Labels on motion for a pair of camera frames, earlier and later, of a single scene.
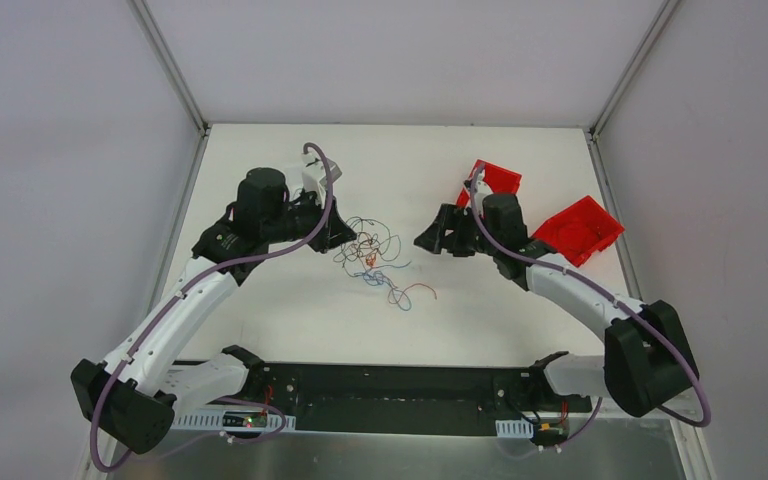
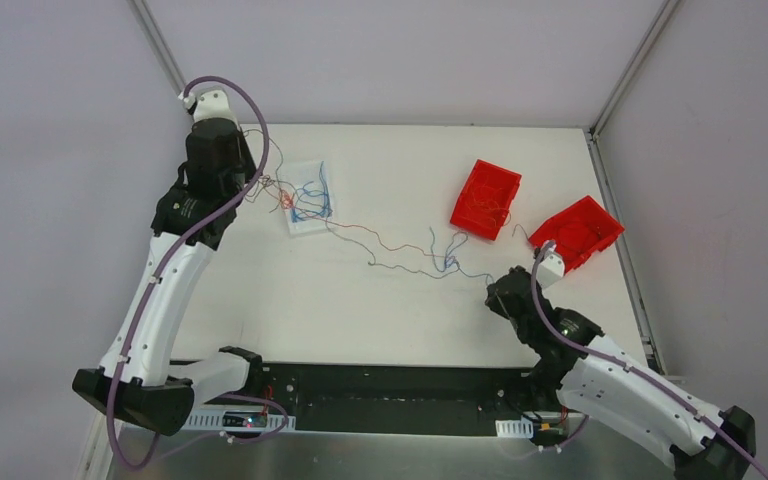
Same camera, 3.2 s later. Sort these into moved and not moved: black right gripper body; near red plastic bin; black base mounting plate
Moved: black right gripper body
Not moved: near red plastic bin; black base mounting plate
